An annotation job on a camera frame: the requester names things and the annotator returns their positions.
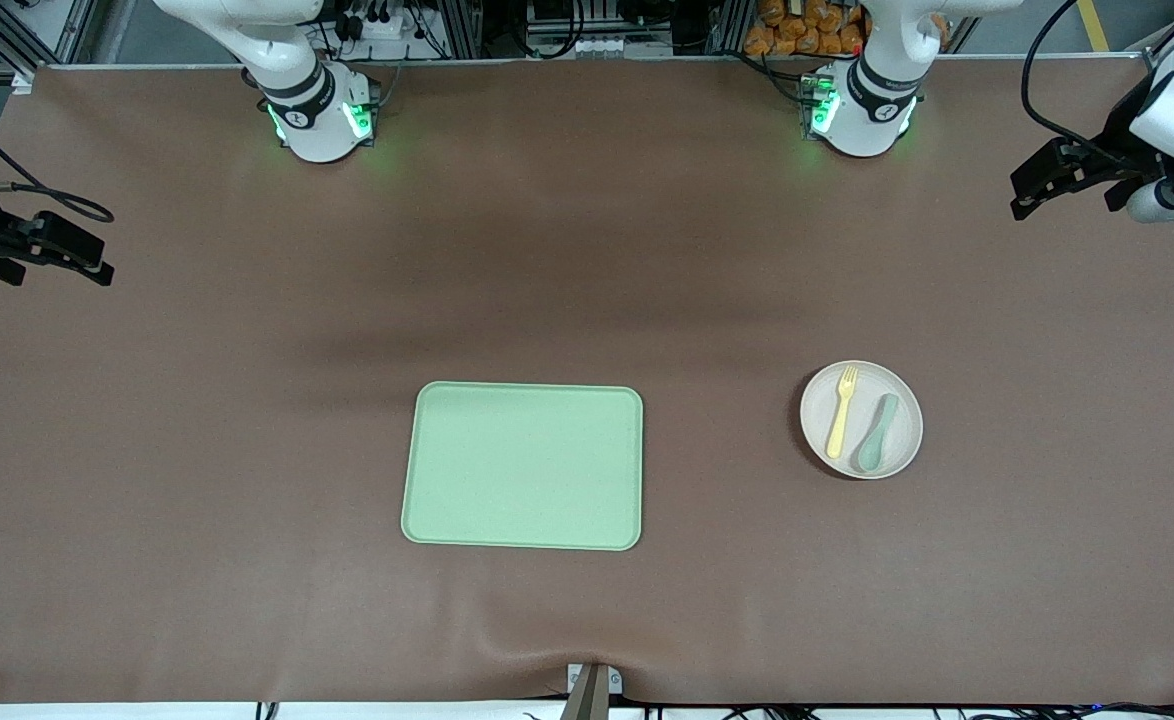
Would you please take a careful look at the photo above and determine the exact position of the yellow plastic fork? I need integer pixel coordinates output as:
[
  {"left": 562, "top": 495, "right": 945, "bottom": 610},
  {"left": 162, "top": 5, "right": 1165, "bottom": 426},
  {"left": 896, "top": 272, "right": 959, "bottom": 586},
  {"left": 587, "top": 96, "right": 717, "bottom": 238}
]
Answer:
[{"left": 826, "top": 366, "right": 860, "bottom": 459}]

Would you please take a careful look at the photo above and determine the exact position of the round beige plate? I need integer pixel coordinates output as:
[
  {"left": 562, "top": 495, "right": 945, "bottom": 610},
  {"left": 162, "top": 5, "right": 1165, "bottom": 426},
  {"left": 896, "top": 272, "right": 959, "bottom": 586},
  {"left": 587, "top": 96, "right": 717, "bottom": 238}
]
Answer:
[{"left": 799, "top": 360, "right": 924, "bottom": 481}]

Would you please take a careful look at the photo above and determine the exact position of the white power strip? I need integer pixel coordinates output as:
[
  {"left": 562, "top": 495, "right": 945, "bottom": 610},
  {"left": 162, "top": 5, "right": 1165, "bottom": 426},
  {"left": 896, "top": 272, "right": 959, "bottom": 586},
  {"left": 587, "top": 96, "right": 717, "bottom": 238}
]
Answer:
[{"left": 337, "top": 8, "right": 420, "bottom": 43}]

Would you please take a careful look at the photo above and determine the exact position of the grey-green plastic spoon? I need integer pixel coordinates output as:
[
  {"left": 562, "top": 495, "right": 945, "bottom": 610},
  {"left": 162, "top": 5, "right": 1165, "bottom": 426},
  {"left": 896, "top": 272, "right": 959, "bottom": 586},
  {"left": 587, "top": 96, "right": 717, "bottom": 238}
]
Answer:
[{"left": 857, "top": 393, "right": 900, "bottom": 474}]

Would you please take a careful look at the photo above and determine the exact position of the white connector block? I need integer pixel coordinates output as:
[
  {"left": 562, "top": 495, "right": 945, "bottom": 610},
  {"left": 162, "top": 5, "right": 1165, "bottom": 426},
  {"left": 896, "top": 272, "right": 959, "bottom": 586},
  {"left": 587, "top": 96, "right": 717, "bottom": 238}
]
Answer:
[{"left": 532, "top": 35, "right": 630, "bottom": 58}]

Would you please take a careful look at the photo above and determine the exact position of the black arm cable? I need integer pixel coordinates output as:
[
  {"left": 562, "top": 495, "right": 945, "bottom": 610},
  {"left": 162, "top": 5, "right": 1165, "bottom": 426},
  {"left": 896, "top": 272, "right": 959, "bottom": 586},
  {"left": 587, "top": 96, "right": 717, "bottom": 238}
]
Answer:
[
  {"left": 1022, "top": 0, "right": 1174, "bottom": 161},
  {"left": 0, "top": 100, "right": 116, "bottom": 224}
]

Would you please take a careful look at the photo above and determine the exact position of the metal table edge clamp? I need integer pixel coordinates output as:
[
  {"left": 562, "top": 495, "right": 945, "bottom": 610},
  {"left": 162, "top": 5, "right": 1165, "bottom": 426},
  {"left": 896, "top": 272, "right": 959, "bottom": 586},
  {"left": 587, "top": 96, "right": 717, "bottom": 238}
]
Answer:
[{"left": 565, "top": 662, "right": 624, "bottom": 720}]

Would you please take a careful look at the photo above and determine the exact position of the light green rectangular tray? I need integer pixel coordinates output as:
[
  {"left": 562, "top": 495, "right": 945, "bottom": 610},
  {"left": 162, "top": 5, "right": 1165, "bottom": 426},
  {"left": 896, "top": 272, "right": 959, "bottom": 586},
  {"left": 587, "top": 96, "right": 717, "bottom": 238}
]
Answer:
[{"left": 401, "top": 381, "right": 644, "bottom": 552}]

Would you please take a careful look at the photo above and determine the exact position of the brown table cover mat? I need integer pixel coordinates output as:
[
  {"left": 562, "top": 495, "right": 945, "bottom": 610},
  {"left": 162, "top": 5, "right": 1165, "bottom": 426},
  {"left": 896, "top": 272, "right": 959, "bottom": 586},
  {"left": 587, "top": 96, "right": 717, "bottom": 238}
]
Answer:
[{"left": 0, "top": 55, "right": 1174, "bottom": 706}]

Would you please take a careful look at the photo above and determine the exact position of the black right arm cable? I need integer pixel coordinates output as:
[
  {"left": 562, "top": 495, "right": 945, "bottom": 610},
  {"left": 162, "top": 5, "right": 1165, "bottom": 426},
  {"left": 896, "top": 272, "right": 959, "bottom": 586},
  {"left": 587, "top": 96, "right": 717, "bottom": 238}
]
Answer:
[{"left": 0, "top": 100, "right": 116, "bottom": 224}]

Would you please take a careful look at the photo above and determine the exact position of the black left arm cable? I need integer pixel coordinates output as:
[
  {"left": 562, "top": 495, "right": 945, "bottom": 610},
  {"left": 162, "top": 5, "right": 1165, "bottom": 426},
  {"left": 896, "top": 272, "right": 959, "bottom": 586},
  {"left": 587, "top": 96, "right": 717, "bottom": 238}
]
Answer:
[{"left": 1022, "top": 0, "right": 1174, "bottom": 161}]

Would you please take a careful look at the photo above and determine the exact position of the pile of orange packets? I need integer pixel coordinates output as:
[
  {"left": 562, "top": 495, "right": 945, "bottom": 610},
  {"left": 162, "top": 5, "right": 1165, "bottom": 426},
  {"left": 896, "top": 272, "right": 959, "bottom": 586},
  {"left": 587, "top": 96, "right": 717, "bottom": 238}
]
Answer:
[{"left": 744, "top": 0, "right": 866, "bottom": 57}]

